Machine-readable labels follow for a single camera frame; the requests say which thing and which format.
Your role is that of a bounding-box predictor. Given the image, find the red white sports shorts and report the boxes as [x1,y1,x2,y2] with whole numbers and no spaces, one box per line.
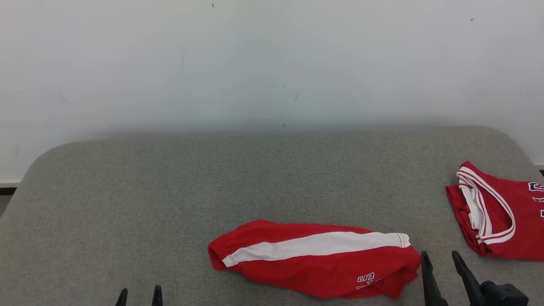
[207,219,422,300]

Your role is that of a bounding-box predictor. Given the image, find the red white sports jersey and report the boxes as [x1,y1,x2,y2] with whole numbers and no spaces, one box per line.
[445,160,544,261]

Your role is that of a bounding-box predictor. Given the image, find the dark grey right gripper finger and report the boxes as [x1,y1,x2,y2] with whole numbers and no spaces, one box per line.
[451,250,485,306]
[419,250,449,306]

